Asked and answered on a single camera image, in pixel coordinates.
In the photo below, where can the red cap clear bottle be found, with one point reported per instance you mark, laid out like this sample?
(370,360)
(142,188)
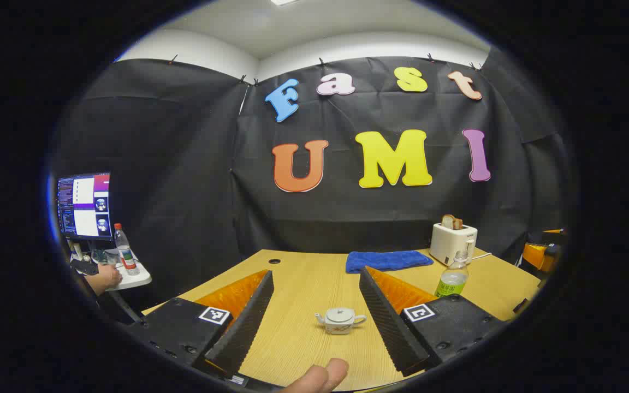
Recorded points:
(126,254)

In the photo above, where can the white floral teacup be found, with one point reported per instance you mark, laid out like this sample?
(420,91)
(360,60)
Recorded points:
(339,326)

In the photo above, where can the white teacup lid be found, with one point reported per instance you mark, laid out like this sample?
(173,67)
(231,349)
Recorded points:
(340,314)

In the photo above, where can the blue towel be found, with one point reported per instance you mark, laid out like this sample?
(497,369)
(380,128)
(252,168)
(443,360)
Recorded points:
(385,261)

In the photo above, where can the computer monitor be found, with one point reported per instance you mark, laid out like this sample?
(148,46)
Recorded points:
(85,204)

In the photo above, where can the brown bread slice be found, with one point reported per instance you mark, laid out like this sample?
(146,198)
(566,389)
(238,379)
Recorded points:
(450,222)

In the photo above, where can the small white side table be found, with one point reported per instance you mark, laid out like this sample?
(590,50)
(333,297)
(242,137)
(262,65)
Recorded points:
(134,281)

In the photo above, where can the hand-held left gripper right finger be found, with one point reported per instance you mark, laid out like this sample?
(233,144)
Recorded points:
(388,322)

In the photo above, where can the ceiling light panel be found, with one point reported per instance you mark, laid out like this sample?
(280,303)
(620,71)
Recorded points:
(283,1)

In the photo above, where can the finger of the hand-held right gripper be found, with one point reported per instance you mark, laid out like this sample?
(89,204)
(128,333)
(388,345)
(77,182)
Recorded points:
(535,255)

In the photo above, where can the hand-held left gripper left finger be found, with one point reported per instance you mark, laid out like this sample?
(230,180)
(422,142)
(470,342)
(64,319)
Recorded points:
(249,316)

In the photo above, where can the green label water bottle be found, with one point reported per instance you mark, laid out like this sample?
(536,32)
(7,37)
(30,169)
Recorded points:
(451,281)

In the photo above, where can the white toaster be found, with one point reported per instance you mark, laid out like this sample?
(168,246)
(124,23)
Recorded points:
(448,243)

